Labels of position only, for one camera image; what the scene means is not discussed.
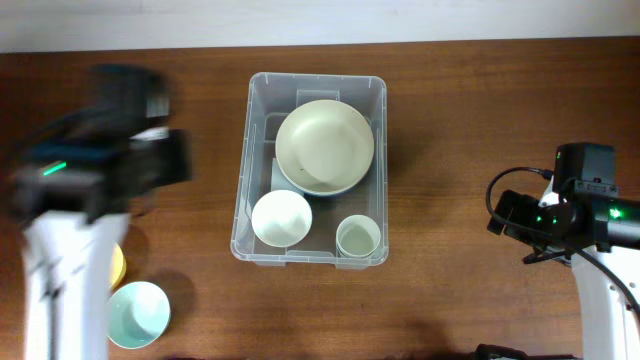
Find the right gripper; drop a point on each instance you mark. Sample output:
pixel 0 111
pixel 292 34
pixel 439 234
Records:
pixel 523 206

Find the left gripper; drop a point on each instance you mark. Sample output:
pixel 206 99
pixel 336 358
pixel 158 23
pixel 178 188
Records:
pixel 187 140

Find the small yellow bowl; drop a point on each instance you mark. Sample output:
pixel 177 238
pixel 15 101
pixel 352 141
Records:
pixel 118 267

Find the small white bowl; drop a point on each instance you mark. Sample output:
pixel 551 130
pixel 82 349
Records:
pixel 281 218

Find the small mint green bowl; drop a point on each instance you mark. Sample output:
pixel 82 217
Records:
pixel 139 313

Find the cream white bowl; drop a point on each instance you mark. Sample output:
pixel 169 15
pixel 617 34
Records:
pixel 325 142

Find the cream white cup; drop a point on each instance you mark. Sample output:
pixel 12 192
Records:
pixel 358 236

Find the blue plate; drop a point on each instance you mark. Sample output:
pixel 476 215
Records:
pixel 324 190

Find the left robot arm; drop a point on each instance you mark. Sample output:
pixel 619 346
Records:
pixel 70 185

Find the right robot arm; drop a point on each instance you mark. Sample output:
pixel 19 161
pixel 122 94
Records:
pixel 582 222

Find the clear plastic storage bin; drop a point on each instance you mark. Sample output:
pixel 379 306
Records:
pixel 271 97

